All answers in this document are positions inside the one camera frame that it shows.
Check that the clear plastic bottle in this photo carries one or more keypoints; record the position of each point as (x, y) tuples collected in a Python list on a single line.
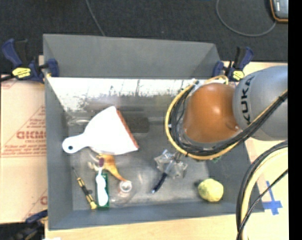
[(123, 190)]

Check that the white toothbrush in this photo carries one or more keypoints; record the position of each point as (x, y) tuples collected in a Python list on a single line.
[(101, 189)]

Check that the grey metal bin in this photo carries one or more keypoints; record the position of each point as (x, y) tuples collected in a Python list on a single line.
[(151, 204)]

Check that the black and silver pen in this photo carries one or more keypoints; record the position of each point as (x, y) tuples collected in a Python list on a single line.
[(160, 182)]

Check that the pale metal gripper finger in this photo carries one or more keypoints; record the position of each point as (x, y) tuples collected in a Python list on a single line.
[(179, 170), (163, 159)]

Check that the white dustpan red-brown edge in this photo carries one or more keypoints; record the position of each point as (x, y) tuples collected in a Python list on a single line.
[(108, 131)]

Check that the yellow and black screwdriver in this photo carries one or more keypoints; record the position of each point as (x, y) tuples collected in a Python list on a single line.
[(84, 188)]

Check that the brown cardboard board red print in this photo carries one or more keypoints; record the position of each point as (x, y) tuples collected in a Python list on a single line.
[(21, 124)]

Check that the yellow-green ball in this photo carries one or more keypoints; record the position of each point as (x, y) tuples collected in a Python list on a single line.
[(211, 190)]

